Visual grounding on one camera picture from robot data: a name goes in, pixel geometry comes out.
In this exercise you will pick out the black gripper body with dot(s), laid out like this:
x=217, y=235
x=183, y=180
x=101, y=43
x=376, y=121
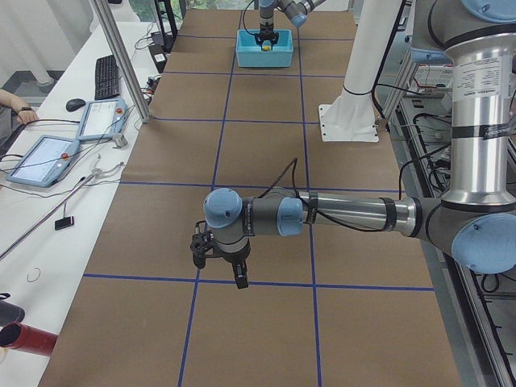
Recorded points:
x=235, y=257
x=265, y=23

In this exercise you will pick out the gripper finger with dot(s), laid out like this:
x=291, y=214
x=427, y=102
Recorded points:
x=274, y=39
x=240, y=273
x=258, y=40

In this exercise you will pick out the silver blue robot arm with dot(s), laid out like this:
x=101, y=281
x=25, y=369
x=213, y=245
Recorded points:
x=473, y=221
x=295, y=11

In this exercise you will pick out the person hand with watch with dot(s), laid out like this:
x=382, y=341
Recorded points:
x=26, y=115

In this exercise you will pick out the light blue plastic bin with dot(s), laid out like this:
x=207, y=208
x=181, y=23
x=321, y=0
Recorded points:
x=249, y=55

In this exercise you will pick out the black keyboard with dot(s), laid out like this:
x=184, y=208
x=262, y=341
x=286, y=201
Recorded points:
x=106, y=78

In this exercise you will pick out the long metal rod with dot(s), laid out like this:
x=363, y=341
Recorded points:
x=47, y=216

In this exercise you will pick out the small black device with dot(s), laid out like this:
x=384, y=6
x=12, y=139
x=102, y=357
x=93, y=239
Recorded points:
x=62, y=223

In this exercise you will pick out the far blue teach pendant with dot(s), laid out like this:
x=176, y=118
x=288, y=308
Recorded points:
x=102, y=119

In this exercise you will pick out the blue teach pendant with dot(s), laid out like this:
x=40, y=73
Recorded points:
x=102, y=119
x=45, y=161

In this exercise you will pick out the black computer mouse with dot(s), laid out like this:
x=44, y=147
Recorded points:
x=74, y=104

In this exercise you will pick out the near blue teach pendant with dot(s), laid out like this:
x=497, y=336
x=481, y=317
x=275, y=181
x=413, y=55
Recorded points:
x=45, y=161

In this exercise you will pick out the red cylinder bottle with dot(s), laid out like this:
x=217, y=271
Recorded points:
x=24, y=338

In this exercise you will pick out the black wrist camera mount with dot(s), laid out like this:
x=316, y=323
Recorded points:
x=202, y=244

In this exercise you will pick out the white camera pillar base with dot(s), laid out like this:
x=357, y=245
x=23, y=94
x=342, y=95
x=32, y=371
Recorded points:
x=351, y=116

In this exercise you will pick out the aluminium frame post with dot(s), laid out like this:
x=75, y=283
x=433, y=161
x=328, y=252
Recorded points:
x=115, y=41

